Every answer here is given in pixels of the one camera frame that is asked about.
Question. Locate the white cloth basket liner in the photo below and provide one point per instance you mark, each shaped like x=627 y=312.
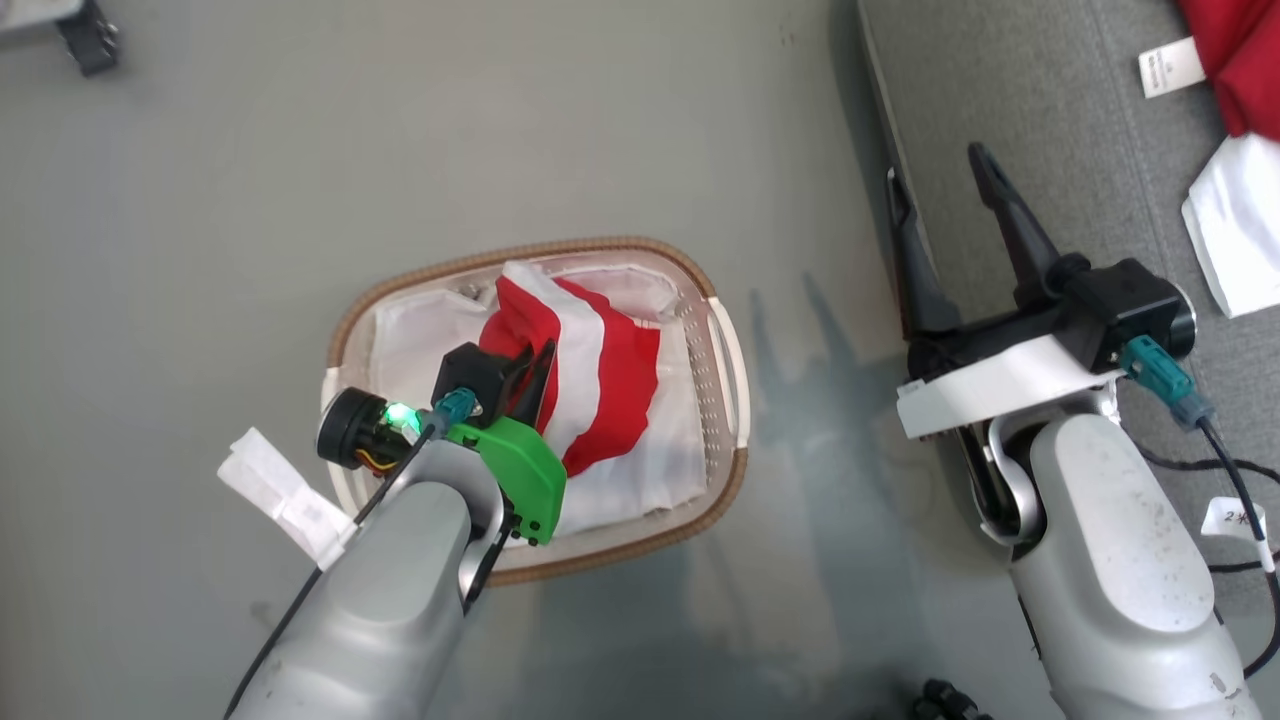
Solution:
x=425 y=330

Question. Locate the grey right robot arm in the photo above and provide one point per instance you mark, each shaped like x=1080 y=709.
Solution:
x=1110 y=560

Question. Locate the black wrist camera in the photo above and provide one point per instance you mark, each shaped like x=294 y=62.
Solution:
x=1130 y=305
x=472 y=375

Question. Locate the red and white striped garment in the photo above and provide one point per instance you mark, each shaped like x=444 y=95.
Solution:
x=610 y=380

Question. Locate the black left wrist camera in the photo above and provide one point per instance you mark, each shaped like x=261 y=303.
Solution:
x=472 y=375

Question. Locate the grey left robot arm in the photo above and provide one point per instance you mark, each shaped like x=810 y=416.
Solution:
x=390 y=600

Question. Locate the grey fabric sofa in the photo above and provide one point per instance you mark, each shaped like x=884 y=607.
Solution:
x=1050 y=120

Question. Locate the white basket with wicker rim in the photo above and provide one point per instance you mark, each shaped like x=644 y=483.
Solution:
x=700 y=510

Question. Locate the red jersey with number print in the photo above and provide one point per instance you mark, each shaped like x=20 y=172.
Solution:
x=1240 y=60

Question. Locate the black caster wheel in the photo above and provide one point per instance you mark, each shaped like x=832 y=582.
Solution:
x=88 y=38

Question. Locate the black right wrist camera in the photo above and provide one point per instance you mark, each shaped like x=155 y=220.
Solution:
x=1130 y=305

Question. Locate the white tape tag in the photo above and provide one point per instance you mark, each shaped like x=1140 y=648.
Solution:
x=285 y=497

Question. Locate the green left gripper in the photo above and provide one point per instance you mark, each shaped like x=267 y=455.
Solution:
x=525 y=470

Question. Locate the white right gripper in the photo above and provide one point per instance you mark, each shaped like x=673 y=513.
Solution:
x=1000 y=385

